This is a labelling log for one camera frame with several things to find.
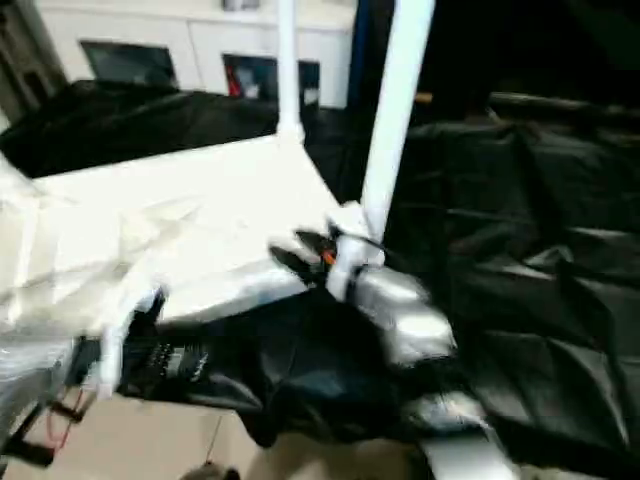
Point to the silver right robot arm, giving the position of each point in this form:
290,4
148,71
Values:
410,310

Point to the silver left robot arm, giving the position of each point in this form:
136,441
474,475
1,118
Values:
40,375

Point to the dark rounded robot body part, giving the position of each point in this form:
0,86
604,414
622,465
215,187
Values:
212,472

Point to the small bottle with white label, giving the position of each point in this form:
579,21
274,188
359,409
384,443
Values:
251,90
311,96

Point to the white cabinet with glass doors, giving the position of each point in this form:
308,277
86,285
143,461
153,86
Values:
200,30

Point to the long black bar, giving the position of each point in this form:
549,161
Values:
565,104

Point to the black backdrop cloth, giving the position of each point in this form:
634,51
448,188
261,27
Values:
525,40

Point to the grey curtain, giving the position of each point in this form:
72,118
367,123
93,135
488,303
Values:
20,50

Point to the black folding table frame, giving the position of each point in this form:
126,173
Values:
25,440

